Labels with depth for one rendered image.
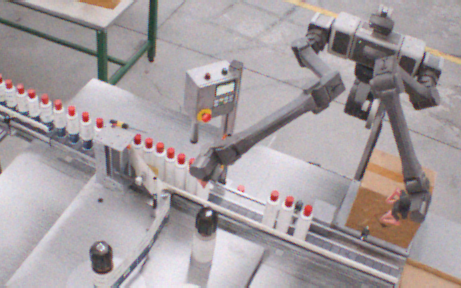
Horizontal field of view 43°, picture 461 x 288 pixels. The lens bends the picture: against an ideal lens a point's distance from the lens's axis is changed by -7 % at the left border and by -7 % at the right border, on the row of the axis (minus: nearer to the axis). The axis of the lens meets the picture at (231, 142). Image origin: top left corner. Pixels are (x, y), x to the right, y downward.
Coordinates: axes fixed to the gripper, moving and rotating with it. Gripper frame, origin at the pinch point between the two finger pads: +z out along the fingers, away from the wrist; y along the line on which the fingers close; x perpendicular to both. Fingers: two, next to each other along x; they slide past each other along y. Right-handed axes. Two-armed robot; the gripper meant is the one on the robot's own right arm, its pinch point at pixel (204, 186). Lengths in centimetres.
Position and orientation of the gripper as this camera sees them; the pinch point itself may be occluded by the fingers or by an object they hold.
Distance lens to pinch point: 227.5
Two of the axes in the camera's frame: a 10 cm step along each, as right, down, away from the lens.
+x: 4.1, -6.2, 6.7
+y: 9.1, 3.6, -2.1
